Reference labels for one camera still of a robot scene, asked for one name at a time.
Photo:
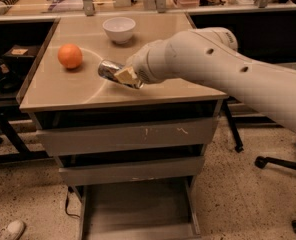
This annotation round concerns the white bowl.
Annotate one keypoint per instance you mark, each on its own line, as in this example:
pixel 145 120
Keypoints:
pixel 119 29

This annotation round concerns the black box with label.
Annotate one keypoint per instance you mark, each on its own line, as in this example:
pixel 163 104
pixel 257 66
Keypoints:
pixel 20 58

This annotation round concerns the orange fruit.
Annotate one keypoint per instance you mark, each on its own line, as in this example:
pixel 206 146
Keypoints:
pixel 70 56

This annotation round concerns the grey middle drawer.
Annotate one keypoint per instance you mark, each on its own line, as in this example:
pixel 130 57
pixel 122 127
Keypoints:
pixel 133 171

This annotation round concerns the grey top drawer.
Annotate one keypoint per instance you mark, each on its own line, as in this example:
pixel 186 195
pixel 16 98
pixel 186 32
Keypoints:
pixel 124 137

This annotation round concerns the grey open bottom drawer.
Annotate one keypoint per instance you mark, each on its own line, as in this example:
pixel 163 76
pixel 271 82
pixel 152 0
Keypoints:
pixel 140 210

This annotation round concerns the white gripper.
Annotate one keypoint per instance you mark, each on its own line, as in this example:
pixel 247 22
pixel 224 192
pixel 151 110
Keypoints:
pixel 142 62

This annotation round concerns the black desk leg with caster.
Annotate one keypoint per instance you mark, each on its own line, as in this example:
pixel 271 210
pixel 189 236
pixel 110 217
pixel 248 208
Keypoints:
pixel 233 128

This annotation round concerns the white sneaker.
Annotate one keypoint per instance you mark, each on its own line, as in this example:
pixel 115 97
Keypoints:
pixel 13 231

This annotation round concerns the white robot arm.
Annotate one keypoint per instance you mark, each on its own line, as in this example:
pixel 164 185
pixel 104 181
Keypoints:
pixel 205 57

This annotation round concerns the grey drawer cabinet with counter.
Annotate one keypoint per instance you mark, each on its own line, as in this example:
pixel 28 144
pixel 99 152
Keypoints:
pixel 57 97

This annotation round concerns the redbull can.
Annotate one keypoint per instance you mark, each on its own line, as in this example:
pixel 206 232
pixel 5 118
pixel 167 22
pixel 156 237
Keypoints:
pixel 107 70

